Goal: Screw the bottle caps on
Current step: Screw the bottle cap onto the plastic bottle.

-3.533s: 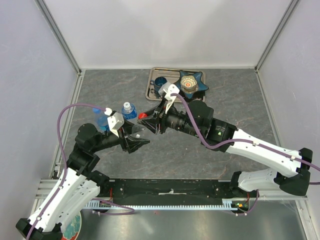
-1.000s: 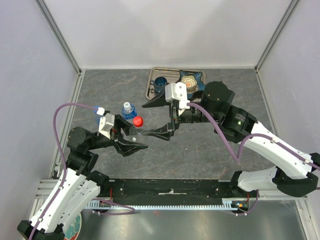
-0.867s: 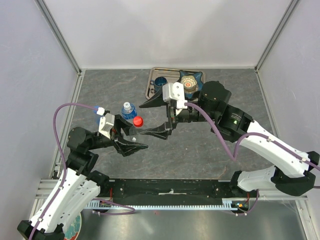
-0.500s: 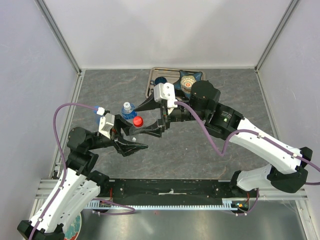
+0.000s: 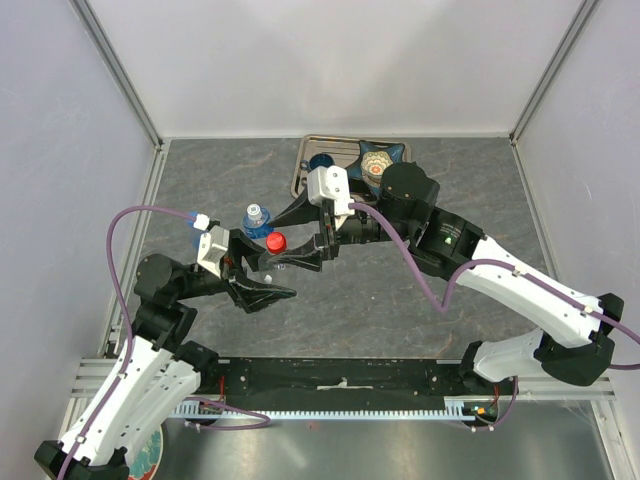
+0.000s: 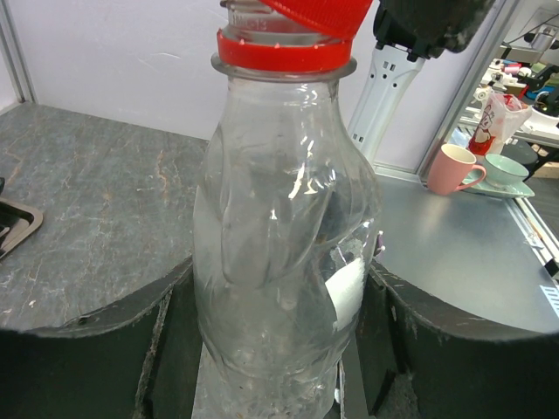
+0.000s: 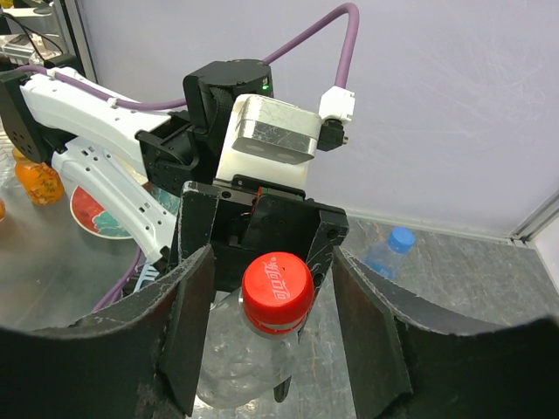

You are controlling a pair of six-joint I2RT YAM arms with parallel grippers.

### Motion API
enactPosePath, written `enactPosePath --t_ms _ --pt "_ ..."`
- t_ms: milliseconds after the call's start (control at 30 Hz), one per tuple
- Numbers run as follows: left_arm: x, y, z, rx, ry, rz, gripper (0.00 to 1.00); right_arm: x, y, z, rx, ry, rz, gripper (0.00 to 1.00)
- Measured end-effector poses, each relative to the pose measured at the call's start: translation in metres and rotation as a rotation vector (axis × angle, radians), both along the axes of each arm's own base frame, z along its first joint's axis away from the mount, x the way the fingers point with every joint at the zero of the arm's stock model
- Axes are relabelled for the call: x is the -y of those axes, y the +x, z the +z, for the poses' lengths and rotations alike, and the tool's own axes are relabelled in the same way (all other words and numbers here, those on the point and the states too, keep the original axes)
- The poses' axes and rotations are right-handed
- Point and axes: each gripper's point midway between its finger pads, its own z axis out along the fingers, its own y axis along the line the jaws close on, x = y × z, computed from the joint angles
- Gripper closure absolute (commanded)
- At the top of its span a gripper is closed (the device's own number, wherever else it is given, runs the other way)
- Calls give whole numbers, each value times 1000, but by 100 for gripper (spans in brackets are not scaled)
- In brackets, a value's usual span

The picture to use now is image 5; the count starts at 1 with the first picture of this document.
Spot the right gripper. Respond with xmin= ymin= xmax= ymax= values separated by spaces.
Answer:
xmin=267 ymin=180 xmax=416 ymax=274

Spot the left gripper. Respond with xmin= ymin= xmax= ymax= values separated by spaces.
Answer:
xmin=175 ymin=226 xmax=297 ymax=311

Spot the clear unlabelled plastic bottle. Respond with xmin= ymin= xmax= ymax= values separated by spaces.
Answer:
xmin=258 ymin=251 xmax=294 ymax=286

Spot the red bottle cap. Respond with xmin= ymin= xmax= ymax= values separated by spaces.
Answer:
xmin=266 ymin=231 xmax=287 ymax=255

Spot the labelled clear water bottle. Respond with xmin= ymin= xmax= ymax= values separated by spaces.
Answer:
xmin=242 ymin=204 xmax=273 ymax=240

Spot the white bottle cap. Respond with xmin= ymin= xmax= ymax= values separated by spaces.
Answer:
xmin=246 ymin=204 xmax=262 ymax=221

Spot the blue tinted plastic bottle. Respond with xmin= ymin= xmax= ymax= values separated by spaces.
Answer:
xmin=186 ymin=212 xmax=203 ymax=250

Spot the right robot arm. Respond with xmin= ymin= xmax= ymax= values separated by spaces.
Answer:
xmin=269 ymin=162 xmax=624 ymax=394

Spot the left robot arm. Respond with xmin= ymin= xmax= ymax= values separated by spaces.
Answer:
xmin=34 ymin=226 xmax=296 ymax=479

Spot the blue ceramic cup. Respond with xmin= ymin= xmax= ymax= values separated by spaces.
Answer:
xmin=300 ymin=153 xmax=335 ymax=172

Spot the metal tray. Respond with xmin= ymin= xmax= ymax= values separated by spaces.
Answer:
xmin=290 ymin=134 xmax=412 ymax=203

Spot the patterned small bowl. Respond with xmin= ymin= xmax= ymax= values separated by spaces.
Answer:
xmin=361 ymin=151 xmax=393 ymax=184

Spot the red floral plate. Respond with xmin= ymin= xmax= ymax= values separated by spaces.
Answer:
xmin=128 ymin=427 xmax=164 ymax=480

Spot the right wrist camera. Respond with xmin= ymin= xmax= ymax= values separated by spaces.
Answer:
xmin=306 ymin=165 xmax=355 ymax=230

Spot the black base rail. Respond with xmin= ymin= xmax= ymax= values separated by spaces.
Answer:
xmin=202 ymin=357 xmax=470 ymax=412

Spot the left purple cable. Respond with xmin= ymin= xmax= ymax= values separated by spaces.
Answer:
xmin=57 ymin=205 xmax=272 ymax=480

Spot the purple cable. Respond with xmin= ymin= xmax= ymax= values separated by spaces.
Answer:
xmin=57 ymin=205 xmax=272 ymax=480
xmin=348 ymin=200 xmax=640 ymax=434

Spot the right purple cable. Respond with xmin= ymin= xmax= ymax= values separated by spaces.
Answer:
xmin=348 ymin=200 xmax=640 ymax=434

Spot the white cable duct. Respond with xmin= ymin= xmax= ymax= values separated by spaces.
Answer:
xmin=168 ymin=398 xmax=502 ymax=423

